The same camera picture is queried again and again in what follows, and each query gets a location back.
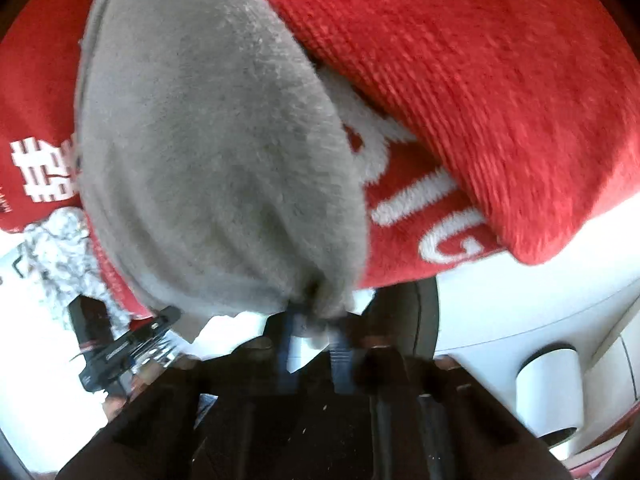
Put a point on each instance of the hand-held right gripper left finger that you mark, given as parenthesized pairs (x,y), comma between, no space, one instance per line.
(288,347)

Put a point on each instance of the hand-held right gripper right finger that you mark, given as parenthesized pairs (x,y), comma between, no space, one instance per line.
(342,357)

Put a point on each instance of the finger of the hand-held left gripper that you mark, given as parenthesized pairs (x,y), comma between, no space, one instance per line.
(156,321)

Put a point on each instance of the grey t-shirt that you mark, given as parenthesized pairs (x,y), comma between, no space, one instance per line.
(200,160)

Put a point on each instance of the light blue patterned cloth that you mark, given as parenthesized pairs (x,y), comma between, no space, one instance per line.
(55,255)

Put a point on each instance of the white cylindrical bin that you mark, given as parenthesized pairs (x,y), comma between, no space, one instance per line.
(550,390)

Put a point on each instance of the red printed sofa cover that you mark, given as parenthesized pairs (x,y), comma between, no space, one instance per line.
(475,85)

